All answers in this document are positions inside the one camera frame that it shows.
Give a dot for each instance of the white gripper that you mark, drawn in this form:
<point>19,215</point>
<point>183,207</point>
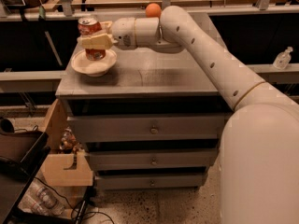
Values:
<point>122,32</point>

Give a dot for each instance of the red coke can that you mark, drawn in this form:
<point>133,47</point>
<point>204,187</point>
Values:
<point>88,26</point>

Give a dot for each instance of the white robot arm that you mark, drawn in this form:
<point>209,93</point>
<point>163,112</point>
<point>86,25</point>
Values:
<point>259,152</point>

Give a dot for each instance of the white paper bowl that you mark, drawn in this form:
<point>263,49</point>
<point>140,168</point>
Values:
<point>82,65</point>

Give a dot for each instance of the orange ball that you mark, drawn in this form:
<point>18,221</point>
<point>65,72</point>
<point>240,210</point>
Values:
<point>153,10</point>

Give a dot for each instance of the grey drawer cabinet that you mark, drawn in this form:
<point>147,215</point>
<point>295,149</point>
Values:
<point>146,81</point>

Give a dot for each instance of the middle grey drawer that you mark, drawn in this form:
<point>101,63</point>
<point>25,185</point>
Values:
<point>152,159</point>

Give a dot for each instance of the grey drawer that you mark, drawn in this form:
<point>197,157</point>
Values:
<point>149,181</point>
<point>113,128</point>
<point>152,159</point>

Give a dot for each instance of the top grey drawer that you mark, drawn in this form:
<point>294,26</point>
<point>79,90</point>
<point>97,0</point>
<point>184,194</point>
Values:
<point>113,128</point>

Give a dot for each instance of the wooden cutout board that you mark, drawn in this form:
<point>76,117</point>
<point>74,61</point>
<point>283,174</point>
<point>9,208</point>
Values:
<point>66,170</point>

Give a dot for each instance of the black cart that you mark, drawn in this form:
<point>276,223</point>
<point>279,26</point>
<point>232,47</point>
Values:
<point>21,155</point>

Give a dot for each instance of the bottom grey drawer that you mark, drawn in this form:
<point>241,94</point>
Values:
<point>149,181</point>

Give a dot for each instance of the clear plastic bottle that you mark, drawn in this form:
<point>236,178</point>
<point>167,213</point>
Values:
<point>38,199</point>

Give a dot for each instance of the clear glass bottle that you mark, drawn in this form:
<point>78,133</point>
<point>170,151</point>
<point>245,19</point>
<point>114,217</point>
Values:
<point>283,59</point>

